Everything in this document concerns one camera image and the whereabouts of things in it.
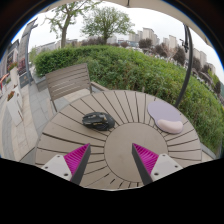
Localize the green hedge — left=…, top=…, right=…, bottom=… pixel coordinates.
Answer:
left=33, top=44, right=224, bottom=154

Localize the curved black umbrella pole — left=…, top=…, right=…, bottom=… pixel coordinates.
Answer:
left=174, top=24, right=194, bottom=108

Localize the grey-brown slatted chair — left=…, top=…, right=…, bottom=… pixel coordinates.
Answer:
left=44, top=63, right=109, bottom=113

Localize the thin sparse tree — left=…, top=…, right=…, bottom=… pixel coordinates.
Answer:
left=44, top=0, right=101, bottom=49

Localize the beige umbrella canopy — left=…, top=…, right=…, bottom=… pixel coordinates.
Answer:
left=39, top=0, right=214, bottom=48

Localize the round leafy tree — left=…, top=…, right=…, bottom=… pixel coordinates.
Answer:
left=80, top=6, right=136, bottom=45

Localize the lilac mouse pad with wrist rest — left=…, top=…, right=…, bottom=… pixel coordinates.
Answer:
left=147, top=100, right=184, bottom=135

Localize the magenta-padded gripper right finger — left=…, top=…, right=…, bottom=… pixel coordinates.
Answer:
left=131, top=142, right=184, bottom=186

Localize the group of pale tower buildings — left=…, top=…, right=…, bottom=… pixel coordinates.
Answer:
left=128, top=27, right=218, bottom=76

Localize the black computer mouse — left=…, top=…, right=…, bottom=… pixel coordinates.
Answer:
left=81, top=111, right=116, bottom=132

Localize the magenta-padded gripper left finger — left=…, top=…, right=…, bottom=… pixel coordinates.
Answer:
left=40, top=143, right=92, bottom=186

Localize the white planter box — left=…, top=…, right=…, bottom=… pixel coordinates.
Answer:
left=5, top=84, right=24, bottom=126

